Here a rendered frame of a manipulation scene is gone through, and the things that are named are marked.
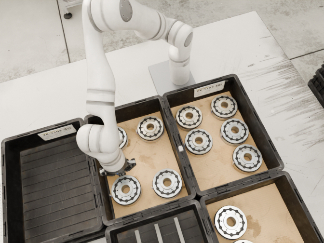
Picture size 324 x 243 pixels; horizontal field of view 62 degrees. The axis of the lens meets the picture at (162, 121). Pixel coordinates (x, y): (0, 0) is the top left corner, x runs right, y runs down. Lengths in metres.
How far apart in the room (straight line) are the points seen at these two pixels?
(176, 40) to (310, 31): 1.85
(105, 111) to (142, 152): 0.40
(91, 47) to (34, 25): 2.25
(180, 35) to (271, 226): 0.72
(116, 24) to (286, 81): 0.95
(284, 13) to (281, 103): 1.58
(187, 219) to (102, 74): 0.56
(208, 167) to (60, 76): 0.87
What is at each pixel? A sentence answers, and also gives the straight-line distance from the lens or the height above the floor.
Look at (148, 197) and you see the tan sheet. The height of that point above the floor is 0.83.
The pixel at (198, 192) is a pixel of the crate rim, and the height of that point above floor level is 0.93.
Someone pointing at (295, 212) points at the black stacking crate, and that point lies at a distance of 1.00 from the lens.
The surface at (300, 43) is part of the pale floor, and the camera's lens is 2.61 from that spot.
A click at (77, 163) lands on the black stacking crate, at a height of 0.83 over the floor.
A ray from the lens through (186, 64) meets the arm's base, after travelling 1.17.
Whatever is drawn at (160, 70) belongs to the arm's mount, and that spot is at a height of 0.73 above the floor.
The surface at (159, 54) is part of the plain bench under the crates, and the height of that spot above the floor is 0.70.
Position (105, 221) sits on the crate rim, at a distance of 0.89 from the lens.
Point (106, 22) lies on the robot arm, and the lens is 0.68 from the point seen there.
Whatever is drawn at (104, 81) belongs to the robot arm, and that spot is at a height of 1.26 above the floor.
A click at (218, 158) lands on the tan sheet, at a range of 1.02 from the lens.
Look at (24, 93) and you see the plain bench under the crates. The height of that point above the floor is 0.70.
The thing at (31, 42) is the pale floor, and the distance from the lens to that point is 2.79.
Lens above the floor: 1.79
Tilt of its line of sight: 63 degrees down
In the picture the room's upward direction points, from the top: 7 degrees counter-clockwise
